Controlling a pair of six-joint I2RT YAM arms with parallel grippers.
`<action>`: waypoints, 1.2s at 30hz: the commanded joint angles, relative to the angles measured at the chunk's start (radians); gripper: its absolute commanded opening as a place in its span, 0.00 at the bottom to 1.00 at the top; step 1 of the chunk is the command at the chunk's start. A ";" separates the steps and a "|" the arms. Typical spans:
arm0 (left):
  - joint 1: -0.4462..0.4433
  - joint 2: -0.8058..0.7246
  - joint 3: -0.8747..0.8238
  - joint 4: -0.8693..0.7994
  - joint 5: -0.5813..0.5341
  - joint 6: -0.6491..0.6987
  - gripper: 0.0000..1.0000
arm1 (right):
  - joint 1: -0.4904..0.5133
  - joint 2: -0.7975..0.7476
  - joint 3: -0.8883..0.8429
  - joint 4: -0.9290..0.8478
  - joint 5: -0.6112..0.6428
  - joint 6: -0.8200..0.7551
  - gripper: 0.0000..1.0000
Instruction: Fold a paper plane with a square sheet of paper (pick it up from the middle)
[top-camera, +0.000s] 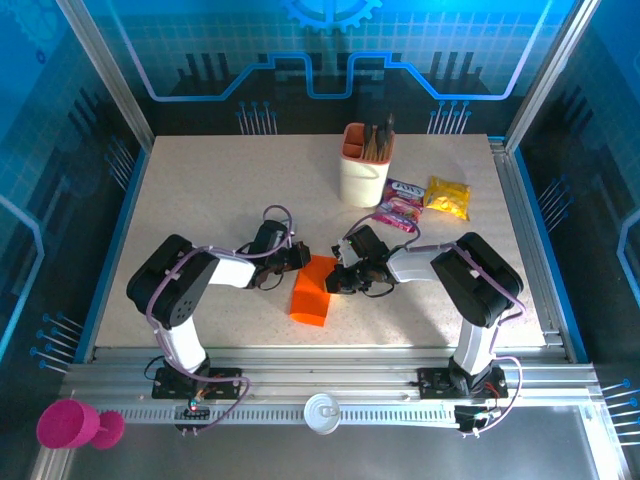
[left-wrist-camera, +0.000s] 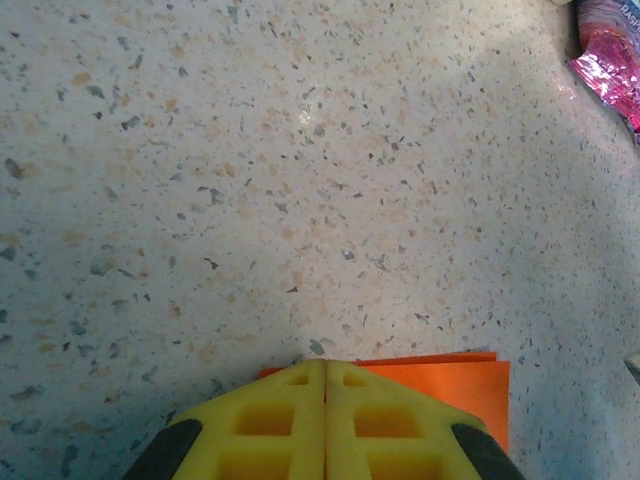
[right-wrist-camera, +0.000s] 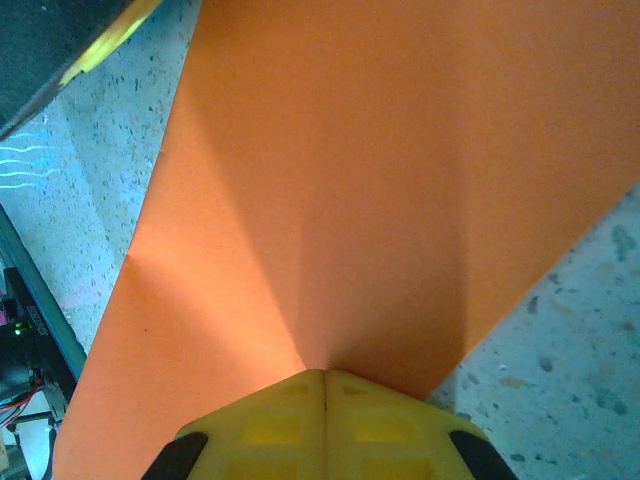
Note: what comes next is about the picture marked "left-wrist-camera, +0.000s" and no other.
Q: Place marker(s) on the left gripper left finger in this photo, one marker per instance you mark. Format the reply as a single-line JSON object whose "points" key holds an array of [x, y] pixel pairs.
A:
{"points": [[260, 435]]}

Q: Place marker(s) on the purple berries candy bag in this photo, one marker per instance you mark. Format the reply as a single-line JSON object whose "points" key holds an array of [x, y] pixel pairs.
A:
{"points": [[615, 75]]}

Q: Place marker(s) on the orange cloth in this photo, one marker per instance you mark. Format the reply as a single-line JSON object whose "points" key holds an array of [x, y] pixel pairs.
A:
{"points": [[465, 395]]}

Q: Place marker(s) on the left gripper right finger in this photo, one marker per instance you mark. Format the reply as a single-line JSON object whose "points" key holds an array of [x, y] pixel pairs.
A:
{"points": [[400, 440]]}

